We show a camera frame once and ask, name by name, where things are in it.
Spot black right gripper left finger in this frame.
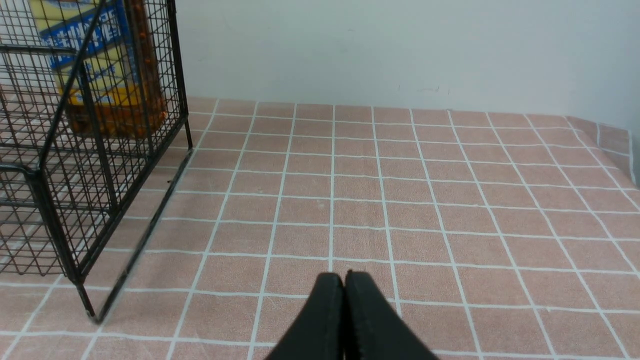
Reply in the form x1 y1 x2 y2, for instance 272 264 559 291
266 272 345 360

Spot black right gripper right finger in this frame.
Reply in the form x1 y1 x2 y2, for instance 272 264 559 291
343 269 438 360

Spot amber cooking wine bottle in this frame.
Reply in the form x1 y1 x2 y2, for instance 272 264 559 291
29 0 167 139

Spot black wire mesh shelf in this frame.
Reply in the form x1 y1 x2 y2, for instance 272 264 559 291
0 0 194 324

